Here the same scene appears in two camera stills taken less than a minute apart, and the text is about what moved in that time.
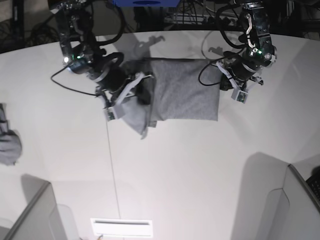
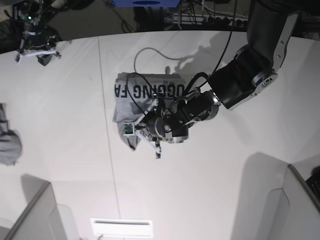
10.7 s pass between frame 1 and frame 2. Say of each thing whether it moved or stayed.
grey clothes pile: stayed
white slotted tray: stayed
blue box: stayed
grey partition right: stayed
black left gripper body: moved
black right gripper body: moved
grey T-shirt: moved
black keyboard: stayed
